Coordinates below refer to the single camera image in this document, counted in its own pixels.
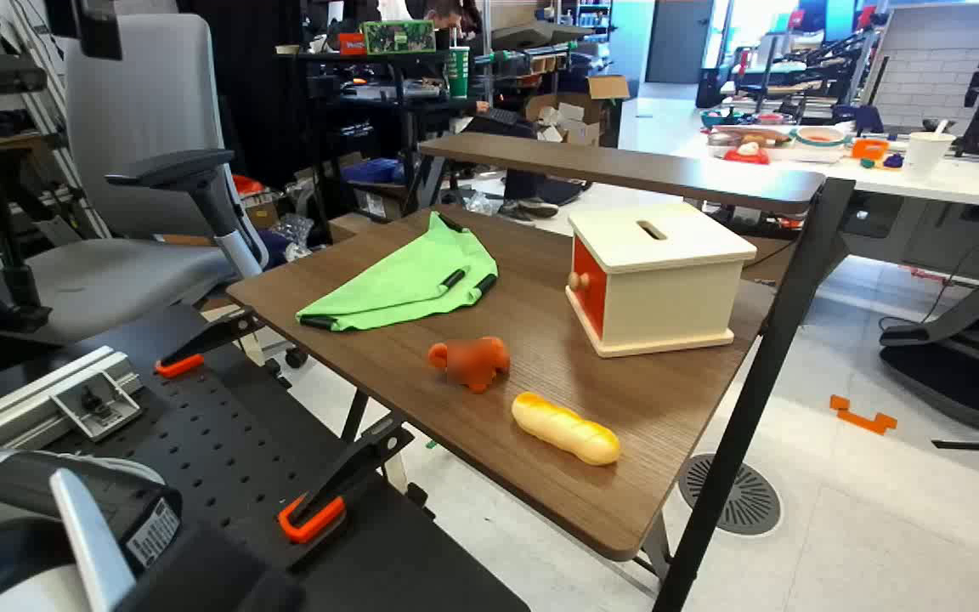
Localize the green cloth towel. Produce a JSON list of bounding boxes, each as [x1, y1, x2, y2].
[[296, 211, 502, 338]]

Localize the orange plush toy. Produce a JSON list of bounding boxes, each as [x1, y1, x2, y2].
[[425, 333, 515, 399]]

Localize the yellow corn toy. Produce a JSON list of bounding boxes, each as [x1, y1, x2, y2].
[[512, 388, 625, 471]]

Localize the wooden box with red drawer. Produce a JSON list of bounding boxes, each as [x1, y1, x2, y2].
[[563, 194, 761, 359]]

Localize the brown upper desk shelf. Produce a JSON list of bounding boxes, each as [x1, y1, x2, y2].
[[414, 128, 862, 216]]

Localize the black storage shelf rack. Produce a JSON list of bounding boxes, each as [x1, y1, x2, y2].
[[272, 0, 488, 219]]

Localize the cardboard box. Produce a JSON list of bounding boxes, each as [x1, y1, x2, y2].
[[521, 72, 637, 150]]

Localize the black slanted desk leg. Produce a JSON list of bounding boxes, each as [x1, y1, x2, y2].
[[652, 179, 862, 612]]

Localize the red toy food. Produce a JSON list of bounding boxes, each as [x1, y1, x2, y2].
[[726, 138, 776, 171]]

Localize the round floor drain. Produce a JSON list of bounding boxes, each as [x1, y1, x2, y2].
[[676, 454, 785, 537]]

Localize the white plate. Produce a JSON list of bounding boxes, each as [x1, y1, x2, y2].
[[789, 120, 858, 150]]

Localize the orange floor tape marker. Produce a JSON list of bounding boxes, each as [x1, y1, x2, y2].
[[825, 392, 900, 438]]

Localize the grey office chair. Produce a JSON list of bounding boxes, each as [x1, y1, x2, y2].
[[0, 12, 313, 378]]

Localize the white cup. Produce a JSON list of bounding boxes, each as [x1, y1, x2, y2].
[[905, 128, 960, 179]]

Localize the black office chair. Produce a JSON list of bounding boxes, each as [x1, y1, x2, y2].
[[875, 276, 979, 454]]

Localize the white background table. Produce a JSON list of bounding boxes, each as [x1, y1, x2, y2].
[[669, 111, 979, 287]]

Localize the white partition panel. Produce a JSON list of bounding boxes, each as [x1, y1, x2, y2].
[[862, 5, 979, 132]]

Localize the black clamp with orange handle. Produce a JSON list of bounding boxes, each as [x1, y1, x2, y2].
[[153, 306, 269, 386], [277, 414, 419, 550]]

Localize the small white bracket tray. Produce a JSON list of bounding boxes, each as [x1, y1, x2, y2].
[[48, 367, 148, 442]]

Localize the aluminium extrusion rail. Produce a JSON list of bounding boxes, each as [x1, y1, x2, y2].
[[0, 345, 134, 448]]

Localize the black camera stand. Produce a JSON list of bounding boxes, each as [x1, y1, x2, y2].
[[0, 27, 55, 333]]

